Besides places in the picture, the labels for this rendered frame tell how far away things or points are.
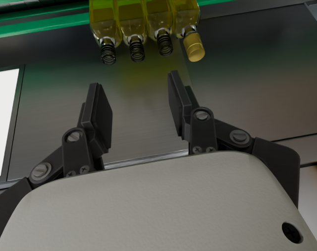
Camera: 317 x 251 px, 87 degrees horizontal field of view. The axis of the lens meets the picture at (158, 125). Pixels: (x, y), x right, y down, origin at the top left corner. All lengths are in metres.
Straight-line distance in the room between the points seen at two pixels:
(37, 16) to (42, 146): 0.35
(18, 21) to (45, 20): 0.08
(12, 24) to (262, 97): 0.69
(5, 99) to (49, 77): 0.13
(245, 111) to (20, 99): 0.61
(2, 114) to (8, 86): 0.09
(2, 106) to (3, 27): 0.21
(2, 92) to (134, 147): 0.41
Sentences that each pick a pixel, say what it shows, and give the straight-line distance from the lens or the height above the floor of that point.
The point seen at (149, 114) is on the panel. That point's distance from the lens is 0.42.
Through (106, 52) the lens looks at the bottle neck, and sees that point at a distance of 0.37.
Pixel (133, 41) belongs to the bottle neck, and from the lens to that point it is 0.38.
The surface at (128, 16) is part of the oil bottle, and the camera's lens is 0.41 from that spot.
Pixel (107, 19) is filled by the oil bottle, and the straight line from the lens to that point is 0.41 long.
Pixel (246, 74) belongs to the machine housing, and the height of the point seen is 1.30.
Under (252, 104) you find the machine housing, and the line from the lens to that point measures 0.52.
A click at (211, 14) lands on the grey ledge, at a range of 0.70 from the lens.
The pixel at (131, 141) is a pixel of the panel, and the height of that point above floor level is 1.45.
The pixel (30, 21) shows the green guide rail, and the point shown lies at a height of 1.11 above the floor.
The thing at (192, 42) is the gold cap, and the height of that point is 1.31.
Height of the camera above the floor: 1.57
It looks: 21 degrees down
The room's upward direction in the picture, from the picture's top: 170 degrees clockwise
